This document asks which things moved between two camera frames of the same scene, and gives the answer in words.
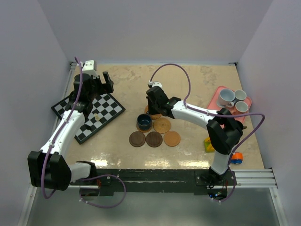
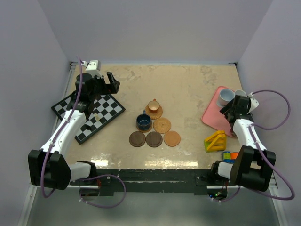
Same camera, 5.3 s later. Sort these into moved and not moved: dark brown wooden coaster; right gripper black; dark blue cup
Moved: right gripper black
Not moved: dark blue cup; dark brown wooden coaster
